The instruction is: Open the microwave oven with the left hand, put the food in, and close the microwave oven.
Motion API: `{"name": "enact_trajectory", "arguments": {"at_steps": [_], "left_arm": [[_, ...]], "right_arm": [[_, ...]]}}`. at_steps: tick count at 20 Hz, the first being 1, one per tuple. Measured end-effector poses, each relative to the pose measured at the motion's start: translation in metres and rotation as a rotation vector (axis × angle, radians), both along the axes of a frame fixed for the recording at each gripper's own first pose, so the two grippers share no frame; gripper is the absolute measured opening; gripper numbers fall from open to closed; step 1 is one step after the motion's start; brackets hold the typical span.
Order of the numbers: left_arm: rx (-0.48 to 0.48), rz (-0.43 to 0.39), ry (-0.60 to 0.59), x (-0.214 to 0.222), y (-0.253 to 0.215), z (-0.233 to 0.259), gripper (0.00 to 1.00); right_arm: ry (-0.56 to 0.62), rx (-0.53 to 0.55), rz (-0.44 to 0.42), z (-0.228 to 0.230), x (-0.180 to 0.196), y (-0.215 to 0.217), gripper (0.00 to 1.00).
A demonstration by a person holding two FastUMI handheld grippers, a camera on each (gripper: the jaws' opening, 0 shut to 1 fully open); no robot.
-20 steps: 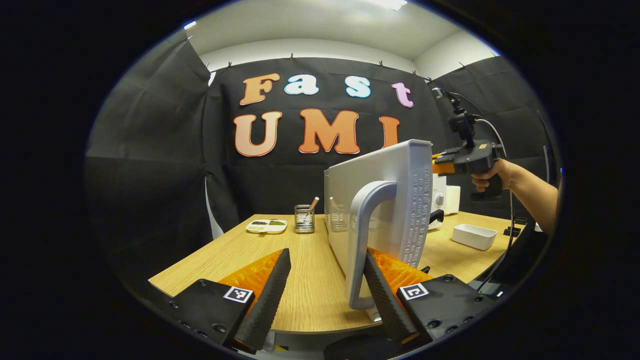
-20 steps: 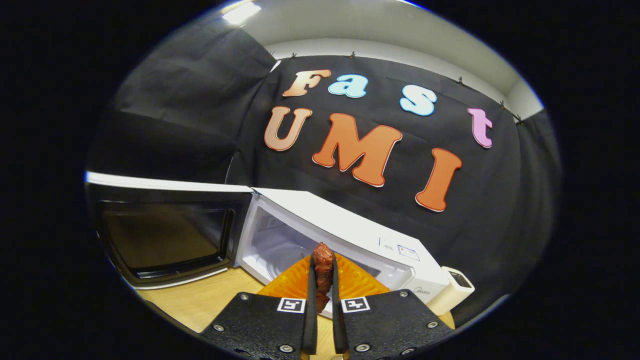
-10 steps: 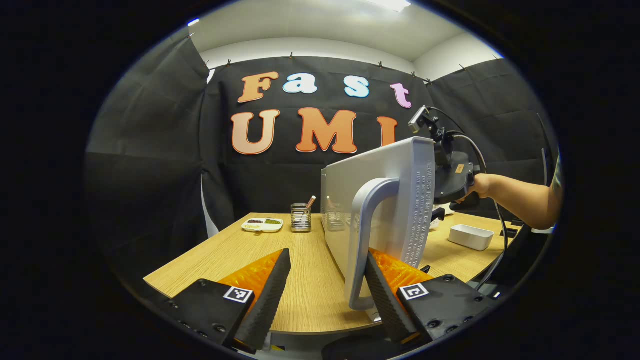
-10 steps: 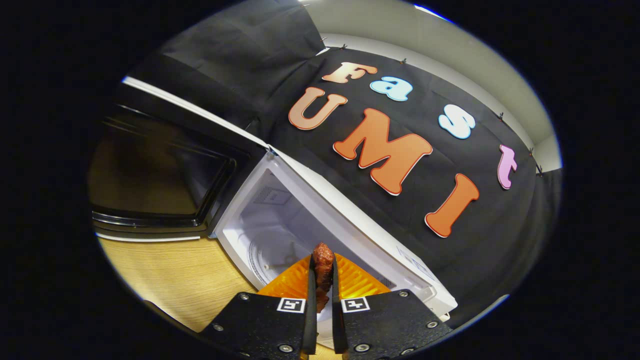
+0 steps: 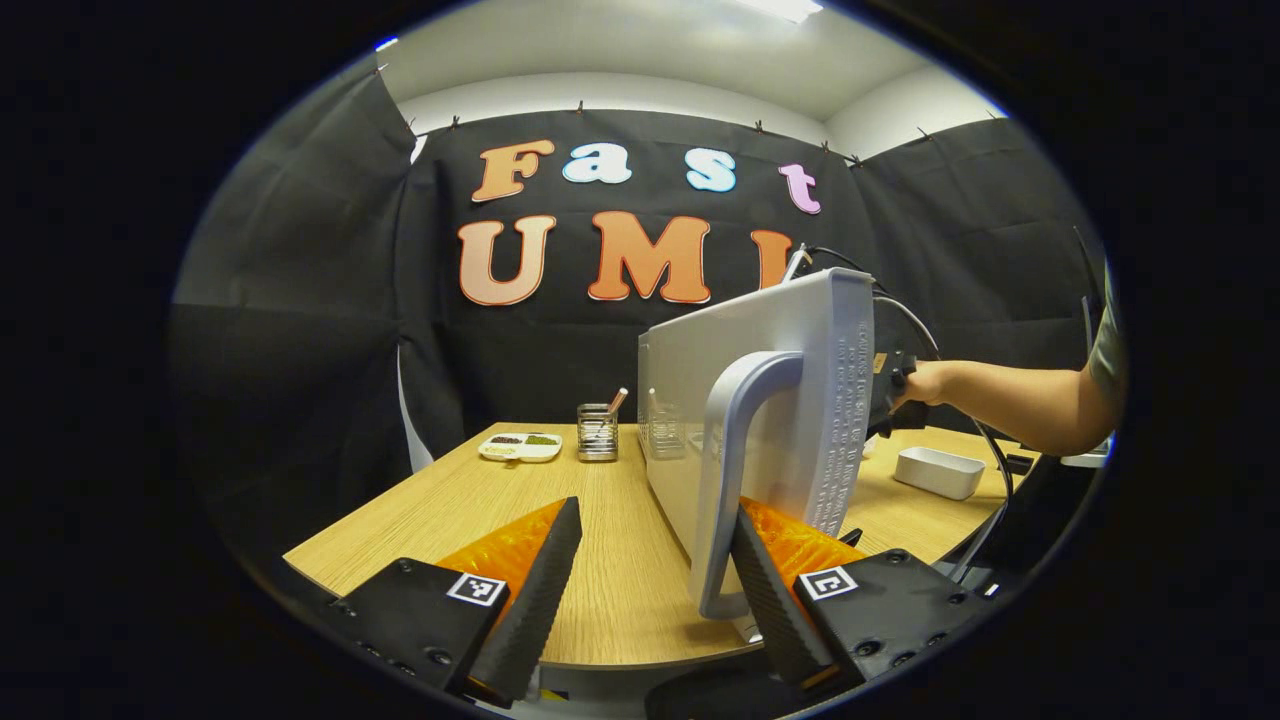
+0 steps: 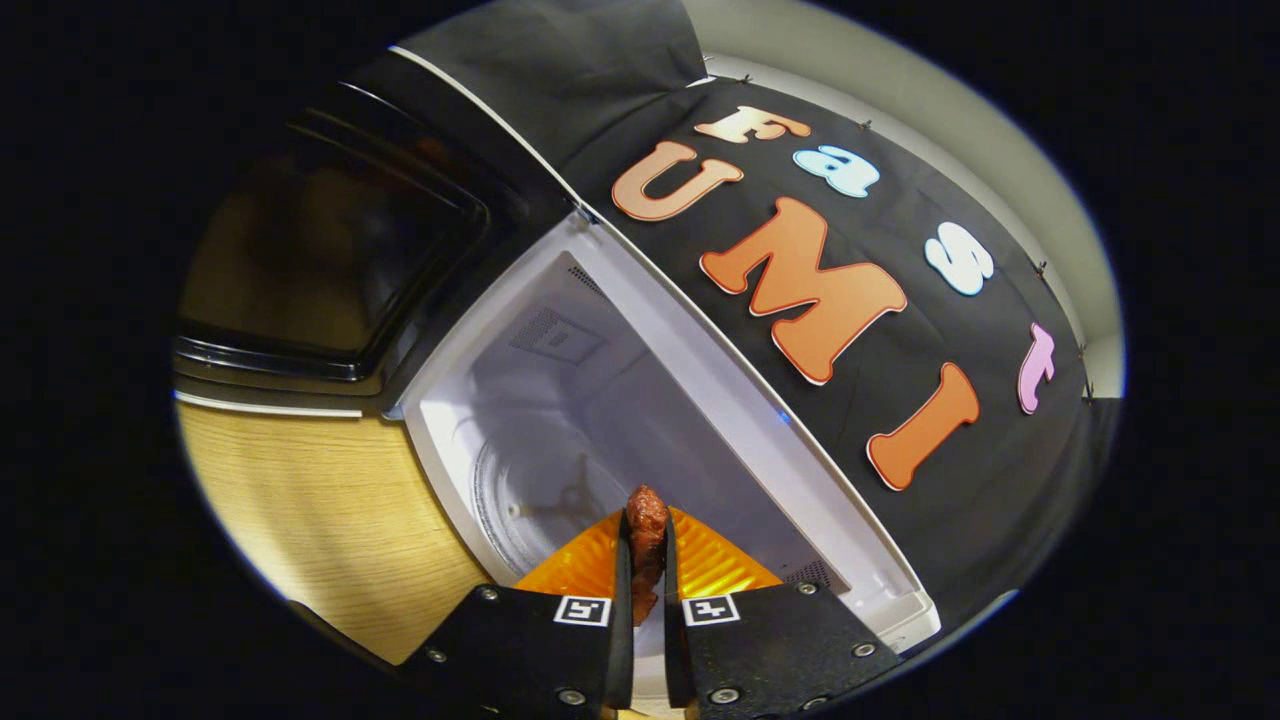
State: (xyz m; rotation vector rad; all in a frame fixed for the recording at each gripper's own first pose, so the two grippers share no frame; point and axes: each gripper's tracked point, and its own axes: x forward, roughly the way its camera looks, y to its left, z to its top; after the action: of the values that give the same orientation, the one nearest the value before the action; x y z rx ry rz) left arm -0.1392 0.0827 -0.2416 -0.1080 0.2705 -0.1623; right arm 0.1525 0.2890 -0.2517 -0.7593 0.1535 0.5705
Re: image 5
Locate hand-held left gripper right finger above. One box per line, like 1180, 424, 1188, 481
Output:
730, 497, 987, 692

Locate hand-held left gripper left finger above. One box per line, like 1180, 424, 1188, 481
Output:
328, 496, 585, 708

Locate white microwave oven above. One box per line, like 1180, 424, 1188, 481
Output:
637, 267, 876, 641

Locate white rectangular dish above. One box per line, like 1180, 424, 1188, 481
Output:
893, 446, 987, 502

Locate white divided condiment dish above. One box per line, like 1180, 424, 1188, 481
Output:
478, 432, 563, 464

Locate metal mesh holder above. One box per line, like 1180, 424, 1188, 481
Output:
577, 403, 619, 463

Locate person's grey shirt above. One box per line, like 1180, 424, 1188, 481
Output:
1088, 265, 1129, 401

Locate black backdrop cloth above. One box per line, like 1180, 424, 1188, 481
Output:
170, 65, 1106, 561

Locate ceiling light panel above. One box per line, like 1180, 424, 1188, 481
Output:
740, 0, 823, 23

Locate black cable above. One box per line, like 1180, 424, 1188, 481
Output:
800, 245, 1014, 586

